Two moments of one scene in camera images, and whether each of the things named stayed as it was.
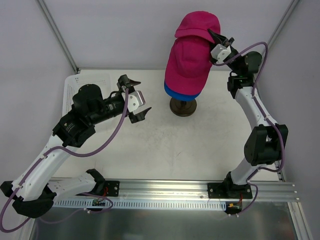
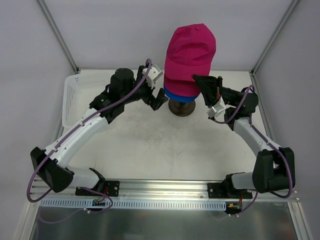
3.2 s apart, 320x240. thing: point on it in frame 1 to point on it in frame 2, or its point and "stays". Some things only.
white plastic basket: x=101 y=78 stays
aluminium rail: x=275 y=189 stays
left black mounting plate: x=113 y=187 stays
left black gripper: x=125 y=100 to x=152 y=99
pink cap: x=197 y=23 to x=190 y=51
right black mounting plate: x=226 y=190 stays
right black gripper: x=222 y=40 to x=216 y=88
